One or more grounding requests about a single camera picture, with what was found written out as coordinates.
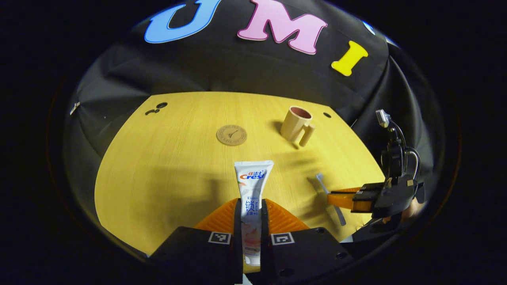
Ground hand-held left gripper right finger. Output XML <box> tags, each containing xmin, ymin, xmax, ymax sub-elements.
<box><xmin>259</xmin><ymin>198</ymin><xmax>355</xmax><ymax>285</ymax></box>

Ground black backdrop cloth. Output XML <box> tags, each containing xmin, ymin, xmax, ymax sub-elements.
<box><xmin>63</xmin><ymin>0</ymin><xmax>436</xmax><ymax>238</ymax></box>

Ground white toothpaste tube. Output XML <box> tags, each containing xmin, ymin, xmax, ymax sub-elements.
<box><xmin>234</xmin><ymin>160</ymin><xmax>274</xmax><ymax>266</ymax></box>

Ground beige cup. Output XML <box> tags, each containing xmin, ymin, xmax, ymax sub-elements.
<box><xmin>280</xmin><ymin>106</ymin><xmax>316</xmax><ymax>147</ymax></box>

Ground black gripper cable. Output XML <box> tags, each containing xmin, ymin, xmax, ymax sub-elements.
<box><xmin>390</xmin><ymin>119</ymin><xmax>421</xmax><ymax>181</ymax></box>

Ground round brown coaster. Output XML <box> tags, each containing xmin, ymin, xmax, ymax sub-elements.
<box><xmin>216</xmin><ymin>125</ymin><xmax>248</xmax><ymax>146</ymax></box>

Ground white toothbrush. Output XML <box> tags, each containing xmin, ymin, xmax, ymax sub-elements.
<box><xmin>316</xmin><ymin>173</ymin><xmax>347</xmax><ymax>226</ymax></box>

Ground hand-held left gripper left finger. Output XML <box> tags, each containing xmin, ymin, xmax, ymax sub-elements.
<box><xmin>149</xmin><ymin>198</ymin><xmax>243</xmax><ymax>285</ymax></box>

